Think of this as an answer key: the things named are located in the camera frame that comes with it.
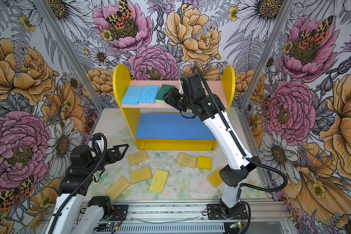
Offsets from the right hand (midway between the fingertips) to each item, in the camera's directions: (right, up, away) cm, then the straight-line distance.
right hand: (165, 103), depth 66 cm
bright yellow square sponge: (+21, -34, +25) cm, 47 cm away
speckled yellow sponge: (-6, -42, +18) cm, 46 cm away
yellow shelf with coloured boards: (-10, -10, +28) cm, 32 cm away
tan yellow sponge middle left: (-16, -39, +21) cm, 47 cm away
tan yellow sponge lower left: (-27, -45, +15) cm, 55 cm away
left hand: (-22, -23, +8) cm, 33 cm away
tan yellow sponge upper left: (-20, -31, +28) cm, 46 cm away
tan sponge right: (+11, -33, +28) cm, 44 cm away
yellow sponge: (+26, -40, +18) cm, 51 cm away
